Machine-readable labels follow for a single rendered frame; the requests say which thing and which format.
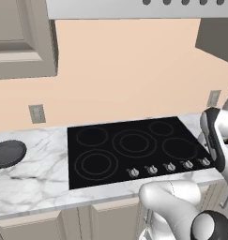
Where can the beige base cupboard door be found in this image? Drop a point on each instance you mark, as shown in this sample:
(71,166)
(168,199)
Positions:
(117,218)
(214,197)
(31,226)

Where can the black frying pan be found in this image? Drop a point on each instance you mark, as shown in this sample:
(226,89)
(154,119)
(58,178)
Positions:
(7,153)

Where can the grey range hood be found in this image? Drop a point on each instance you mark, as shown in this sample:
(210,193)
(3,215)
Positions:
(131,8)

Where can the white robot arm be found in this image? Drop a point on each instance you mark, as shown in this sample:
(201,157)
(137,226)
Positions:
(178,203)

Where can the black hob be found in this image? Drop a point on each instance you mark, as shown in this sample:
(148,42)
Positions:
(131,146)

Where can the beige wall cupboard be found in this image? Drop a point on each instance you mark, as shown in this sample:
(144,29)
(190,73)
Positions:
(21,37)

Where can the silver hob knob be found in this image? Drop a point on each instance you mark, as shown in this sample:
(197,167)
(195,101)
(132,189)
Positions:
(133,172)
(170,167)
(152,170)
(188,164)
(205,161)

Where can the grey wall socket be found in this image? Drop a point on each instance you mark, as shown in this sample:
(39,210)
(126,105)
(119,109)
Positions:
(37,113)
(214,98)

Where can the grey-brown wall cupboard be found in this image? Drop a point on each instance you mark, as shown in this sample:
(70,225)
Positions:
(217,37)

